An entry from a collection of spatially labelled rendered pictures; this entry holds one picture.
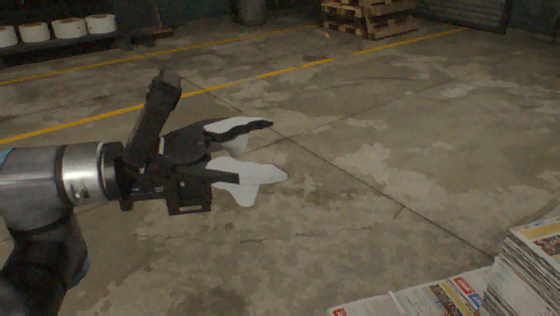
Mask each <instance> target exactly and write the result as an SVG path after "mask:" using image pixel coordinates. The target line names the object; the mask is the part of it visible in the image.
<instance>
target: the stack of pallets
mask: <svg viewBox="0 0 560 316"><path fill-rule="evenodd" d="M385 4H386V3H385V2H379V3H374V4H371V5H372V7H374V6H379V5H385ZM331 6H333V7H334V8H331ZM363 8H365V7H364V5H363V0H325V1H323V2H322V18H321V19H322V20H323V21H324V27H323V28H324V29H331V28H336V27H338V30H337V32H341V33H347V32H351V31H355V36H359V37H360V36H365V35H367V31H366V32H365V30H366V28H368V27H366V23H365V21H366V18H365V16H364V10H363ZM331 16H334V17H331ZM333 24H334V25H333Z"/></svg>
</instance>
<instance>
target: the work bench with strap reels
mask: <svg viewBox="0 0 560 316"><path fill-rule="evenodd" d="M107 3H108V5H107V7H108V12H109V15H92V16H89V17H86V18H84V19H80V18H70V19H61V20H57V21H54V22H52V24H53V28H54V33H49V30H48V27H47V24H46V23H45V22H36V23H32V24H25V25H22V26H19V30H20V33H21V36H22V38H17V37H16V34H15V31H14V27H0V56H2V55H9V54H15V53H21V52H28V51H34V50H41V49H47V48H52V47H56V46H61V45H67V44H74V43H80V42H86V41H93V40H99V39H106V38H114V42H113V43H121V42H120V41H118V37H120V36H126V45H127V49H125V50H127V51H131V50H134V49H132V46H131V42H130V37H129V31H128V30H129V26H128V22H127V17H126V12H125V7H124V2H123V0H119V3H120V13H121V17H122V22H123V27H124V29H123V28H119V27H117V25H116V22H117V20H116V15H114V14H113V9H112V4H111V0H107ZM86 27H87V28H86Z"/></svg>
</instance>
